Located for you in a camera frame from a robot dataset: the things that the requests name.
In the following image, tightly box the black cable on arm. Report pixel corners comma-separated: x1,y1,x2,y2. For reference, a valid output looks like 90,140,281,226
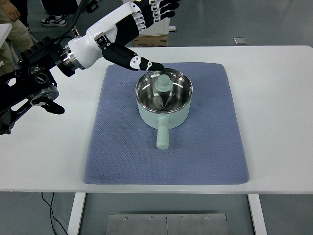
54,0,88,42

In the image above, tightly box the black white sneaker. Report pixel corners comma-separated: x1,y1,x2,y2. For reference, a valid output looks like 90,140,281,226
41,15,67,27

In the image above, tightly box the white table leg left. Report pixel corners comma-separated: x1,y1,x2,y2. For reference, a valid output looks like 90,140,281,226
67,192,86,235

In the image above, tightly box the black device on floor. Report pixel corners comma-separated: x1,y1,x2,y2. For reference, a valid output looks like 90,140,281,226
85,0,98,13

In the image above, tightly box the cardboard box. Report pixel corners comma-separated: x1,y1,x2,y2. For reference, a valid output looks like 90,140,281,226
133,35,168,47

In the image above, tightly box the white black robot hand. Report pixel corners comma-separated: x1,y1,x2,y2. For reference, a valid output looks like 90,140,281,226
58,0,179,76

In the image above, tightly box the white machine base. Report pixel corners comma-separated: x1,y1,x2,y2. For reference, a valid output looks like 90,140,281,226
139,18,176,36

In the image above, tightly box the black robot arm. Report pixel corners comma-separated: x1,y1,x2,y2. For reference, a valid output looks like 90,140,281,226
0,37,75,135

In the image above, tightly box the small grey floor plate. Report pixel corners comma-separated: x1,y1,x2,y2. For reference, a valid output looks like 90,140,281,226
233,37,248,46

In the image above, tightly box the white side table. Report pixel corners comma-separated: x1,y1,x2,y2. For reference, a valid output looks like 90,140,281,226
0,23,12,47

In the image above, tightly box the green pot with glass lid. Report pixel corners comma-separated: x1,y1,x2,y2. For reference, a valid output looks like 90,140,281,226
135,68,193,150

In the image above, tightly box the person in beige trousers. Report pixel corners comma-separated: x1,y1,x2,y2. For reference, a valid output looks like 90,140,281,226
0,0,34,75

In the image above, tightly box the metal floor plate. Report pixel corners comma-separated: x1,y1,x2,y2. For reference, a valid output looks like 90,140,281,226
107,213,229,235

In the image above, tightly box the black floor cable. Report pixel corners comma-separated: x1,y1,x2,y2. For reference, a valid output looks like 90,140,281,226
41,192,68,235

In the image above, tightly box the white table leg right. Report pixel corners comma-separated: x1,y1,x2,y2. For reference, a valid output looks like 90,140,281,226
247,194,267,235

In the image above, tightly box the white table leg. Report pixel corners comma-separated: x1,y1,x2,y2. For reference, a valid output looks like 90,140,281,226
67,192,86,235
247,194,267,235

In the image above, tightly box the blue textured mat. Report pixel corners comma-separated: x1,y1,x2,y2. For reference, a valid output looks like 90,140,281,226
84,63,249,185

